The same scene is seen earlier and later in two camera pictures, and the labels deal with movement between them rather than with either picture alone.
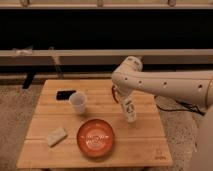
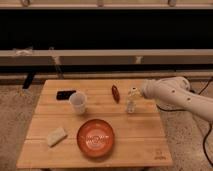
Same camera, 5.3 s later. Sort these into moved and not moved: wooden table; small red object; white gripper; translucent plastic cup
Moved: white gripper
Not moved: translucent plastic cup; small red object; wooden table
